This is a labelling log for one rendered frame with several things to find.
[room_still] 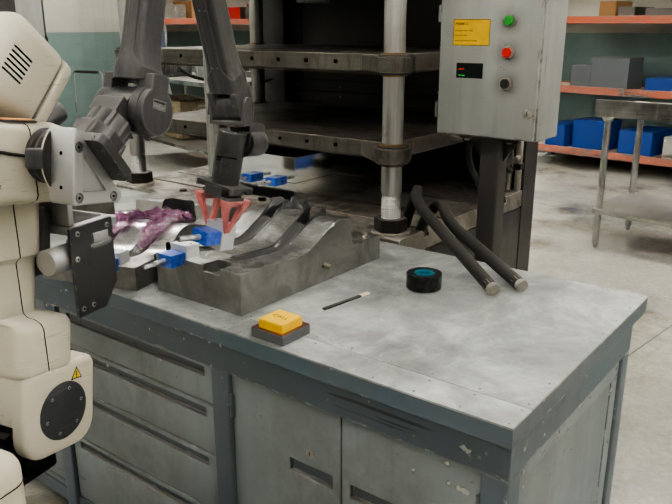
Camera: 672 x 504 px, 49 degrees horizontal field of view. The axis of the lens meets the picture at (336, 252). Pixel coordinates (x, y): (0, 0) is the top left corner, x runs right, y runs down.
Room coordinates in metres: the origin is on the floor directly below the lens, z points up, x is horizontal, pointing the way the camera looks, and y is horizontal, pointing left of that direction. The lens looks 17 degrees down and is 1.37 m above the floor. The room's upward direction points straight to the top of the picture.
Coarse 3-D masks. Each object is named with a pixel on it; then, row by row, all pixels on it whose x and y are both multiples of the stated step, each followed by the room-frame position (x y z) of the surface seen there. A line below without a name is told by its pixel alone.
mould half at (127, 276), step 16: (160, 192) 2.06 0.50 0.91; (176, 192) 2.06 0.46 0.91; (144, 208) 1.97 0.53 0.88; (160, 208) 1.95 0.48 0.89; (208, 208) 1.91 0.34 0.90; (144, 224) 1.76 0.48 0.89; (176, 224) 1.75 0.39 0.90; (192, 224) 1.77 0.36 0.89; (128, 240) 1.71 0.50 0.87; (160, 240) 1.69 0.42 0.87; (176, 240) 1.70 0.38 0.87; (144, 256) 1.62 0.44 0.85; (64, 272) 1.61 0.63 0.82; (128, 272) 1.54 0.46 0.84; (144, 272) 1.57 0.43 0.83; (128, 288) 1.55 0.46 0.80
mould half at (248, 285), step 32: (288, 224) 1.68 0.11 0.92; (320, 224) 1.64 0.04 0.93; (224, 256) 1.51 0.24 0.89; (288, 256) 1.53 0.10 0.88; (320, 256) 1.59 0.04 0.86; (352, 256) 1.69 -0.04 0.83; (160, 288) 1.54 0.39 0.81; (192, 288) 1.48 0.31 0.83; (224, 288) 1.42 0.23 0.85; (256, 288) 1.43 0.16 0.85; (288, 288) 1.51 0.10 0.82
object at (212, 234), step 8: (208, 224) 1.46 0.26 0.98; (216, 224) 1.44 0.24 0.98; (200, 232) 1.41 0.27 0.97; (208, 232) 1.41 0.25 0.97; (216, 232) 1.42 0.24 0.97; (232, 232) 1.45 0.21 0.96; (184, 240) 1.37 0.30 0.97; (192, 240) 1.39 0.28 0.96; (200, 240) 1.41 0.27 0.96; (208, 240) 1.40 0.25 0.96; (216, 240) 1.42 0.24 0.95; (224, 240) 1.43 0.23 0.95; (232, 240) 1.45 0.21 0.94; (216, 248) 1.43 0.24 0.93; (224, 248) 1.44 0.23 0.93; (232, 248) 1.45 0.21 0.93
